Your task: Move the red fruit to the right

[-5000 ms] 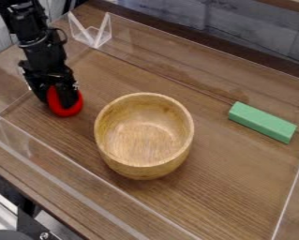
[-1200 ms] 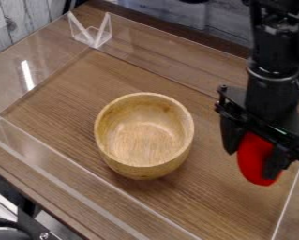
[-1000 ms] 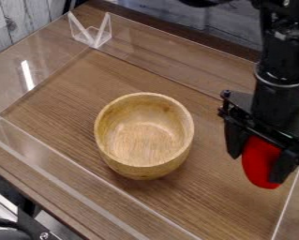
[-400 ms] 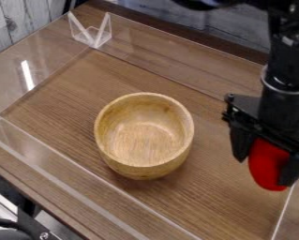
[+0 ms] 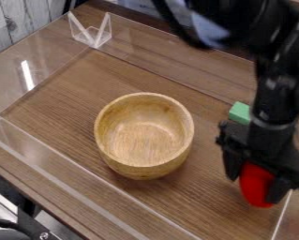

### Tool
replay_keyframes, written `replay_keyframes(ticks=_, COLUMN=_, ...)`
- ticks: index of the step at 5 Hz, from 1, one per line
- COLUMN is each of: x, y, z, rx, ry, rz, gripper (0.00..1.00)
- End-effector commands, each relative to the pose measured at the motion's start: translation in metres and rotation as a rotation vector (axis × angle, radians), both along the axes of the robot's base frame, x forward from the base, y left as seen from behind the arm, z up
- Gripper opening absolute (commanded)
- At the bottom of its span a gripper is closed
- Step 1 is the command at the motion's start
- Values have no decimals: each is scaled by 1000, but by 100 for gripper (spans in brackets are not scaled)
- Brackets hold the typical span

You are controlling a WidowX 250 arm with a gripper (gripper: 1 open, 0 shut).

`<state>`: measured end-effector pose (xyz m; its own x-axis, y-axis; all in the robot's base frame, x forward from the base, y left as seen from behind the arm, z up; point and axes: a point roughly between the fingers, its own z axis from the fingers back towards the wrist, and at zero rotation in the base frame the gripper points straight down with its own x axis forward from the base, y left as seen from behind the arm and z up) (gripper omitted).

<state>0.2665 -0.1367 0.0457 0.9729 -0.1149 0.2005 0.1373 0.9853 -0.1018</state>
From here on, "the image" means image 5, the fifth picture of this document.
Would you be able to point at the clear acrylic tray enclosure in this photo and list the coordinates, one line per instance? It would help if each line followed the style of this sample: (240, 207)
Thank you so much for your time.
(60, 76)

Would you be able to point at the wooden bowl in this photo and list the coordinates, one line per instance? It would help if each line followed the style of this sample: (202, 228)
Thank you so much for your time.
(144, 132)

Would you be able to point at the red plush fruit green leaf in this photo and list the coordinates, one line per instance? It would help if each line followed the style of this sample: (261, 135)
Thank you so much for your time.
(255, 183)

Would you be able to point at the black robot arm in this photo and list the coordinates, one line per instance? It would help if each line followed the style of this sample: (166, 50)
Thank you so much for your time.
(264, 27)

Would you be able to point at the green rectangular block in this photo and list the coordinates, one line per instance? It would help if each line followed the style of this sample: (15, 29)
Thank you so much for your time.
(240, 113)

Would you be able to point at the black camera mount with cable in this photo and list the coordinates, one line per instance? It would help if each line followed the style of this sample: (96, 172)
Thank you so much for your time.
(26, 228)

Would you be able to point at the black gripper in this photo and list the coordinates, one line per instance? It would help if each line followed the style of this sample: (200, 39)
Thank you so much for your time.
(267, 144)

